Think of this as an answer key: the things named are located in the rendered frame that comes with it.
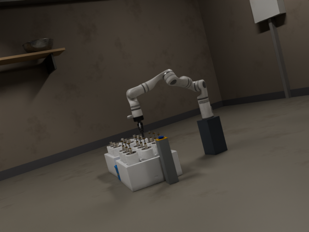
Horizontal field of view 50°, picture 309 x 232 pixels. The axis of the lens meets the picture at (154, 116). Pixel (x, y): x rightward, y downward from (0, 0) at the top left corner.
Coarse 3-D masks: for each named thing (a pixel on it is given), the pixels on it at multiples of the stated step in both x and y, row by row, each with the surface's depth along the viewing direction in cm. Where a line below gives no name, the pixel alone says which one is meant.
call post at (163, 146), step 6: (156, 144) 227; (162, 144) 222; (168, 144) 223; (162, 150) 222; (168, 150) 223; (162, 156) 222; (168, 156) 223; (162, 162) 225; (168, 162) 223; (168, 168) 223; (174, 168) 224; (168, 174) 223; (174, 174) 224; (168, 180) 224; (174, 180) 224
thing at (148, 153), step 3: (141, 150) 238; (144, 150) 236; (147, 150) 235; (150, 150) 236; (153, 150) 239; (141, 153) 239; (144, 153) 236; (147, 153) 235; (150, 153) 236; (153, 153) 237; (144, 156) 236; (147, 156) 235; (150, 156) 236; (153, 156) 237; (144, 159) 237; (147, 159) 236
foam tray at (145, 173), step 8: (176, 152) 239; (120, 160) 263; (152, 160) 233; (176, 160) 239; (120, 168) 250; (128, 168) 228; (136, 168) 229; (144, 168) 231; (152, 168) 233; (160, 168) 235; (176, 168) 238; (120, 176) 261; (128, 176) 228; (136, 176) 229; (144, 176) 231; (152, 176) 233; (160, 176) 235; (128, 184) 237; (136, 184) 229; (144, 184) 231; (152, 184) 233
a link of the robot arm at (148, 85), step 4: (164, 72) 242; (168, 72) 242; (156, 76) 241; (160, 76) 243; (152, 80) 239; (156, 80) 241; (144, 84) 237; (148, 84) 237; (152, 84) 238; (148, 88) 237; (152, 88) 240
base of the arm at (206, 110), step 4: (200, 100) 274; (204, 100) 274; (208, 100) 276; (200, 104) 275; (204, 104) 274; (208, 104) 275; (200, 108) 276; (204, 108) 274; (208, 108) 274; (204, 112) 275; (208, 112) 274; (212, 112) 278; (204, 116) 276; (208, 116) 275; (212, 116) 277
